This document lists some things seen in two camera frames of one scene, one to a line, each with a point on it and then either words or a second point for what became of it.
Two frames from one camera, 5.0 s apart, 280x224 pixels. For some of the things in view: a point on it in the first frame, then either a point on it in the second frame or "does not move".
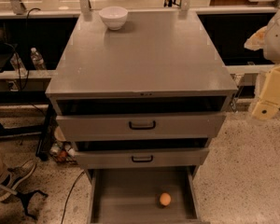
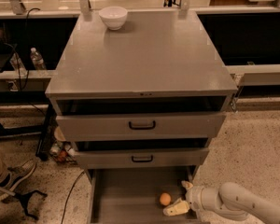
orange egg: (165, 199) does not move
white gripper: (278, 39) to (194, 197)
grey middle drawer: (121, 159) does not move
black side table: (20, 99) does not move
